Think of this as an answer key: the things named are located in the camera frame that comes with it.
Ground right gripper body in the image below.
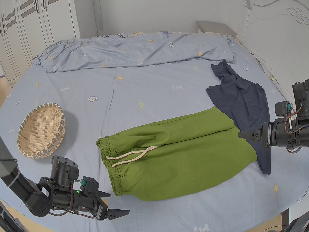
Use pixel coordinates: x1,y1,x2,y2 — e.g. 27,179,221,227
261,121,290,147

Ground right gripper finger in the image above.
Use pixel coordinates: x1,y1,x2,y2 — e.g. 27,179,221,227
238,129,262,142

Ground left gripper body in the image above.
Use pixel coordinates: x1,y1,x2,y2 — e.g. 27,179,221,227
72,192,109,221

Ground green shorts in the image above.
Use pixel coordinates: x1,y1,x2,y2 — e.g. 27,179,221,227
96,106,257,201

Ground dark blue garment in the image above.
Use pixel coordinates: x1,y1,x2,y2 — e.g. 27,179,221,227
206,59,271,176

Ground round woven basket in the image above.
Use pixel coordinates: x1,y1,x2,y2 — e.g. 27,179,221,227
17,103,66,159

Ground bed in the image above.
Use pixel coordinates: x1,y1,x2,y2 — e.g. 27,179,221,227
0,0,309,232

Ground grey bedside table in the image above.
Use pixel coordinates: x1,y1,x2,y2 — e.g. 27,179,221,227
196,21,238,37

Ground pale blue quilt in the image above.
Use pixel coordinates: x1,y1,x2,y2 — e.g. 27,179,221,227
32,31,236,73

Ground white wardrobe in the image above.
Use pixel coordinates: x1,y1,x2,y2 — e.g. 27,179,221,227
0,0,80,89

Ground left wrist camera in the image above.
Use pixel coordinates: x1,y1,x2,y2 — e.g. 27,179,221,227
80,176,100,196

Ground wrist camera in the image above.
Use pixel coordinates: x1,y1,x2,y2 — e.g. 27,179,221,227
275,101,291,117
80,176,100,196

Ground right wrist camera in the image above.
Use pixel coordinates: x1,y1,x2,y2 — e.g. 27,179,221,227
275,101,291,117

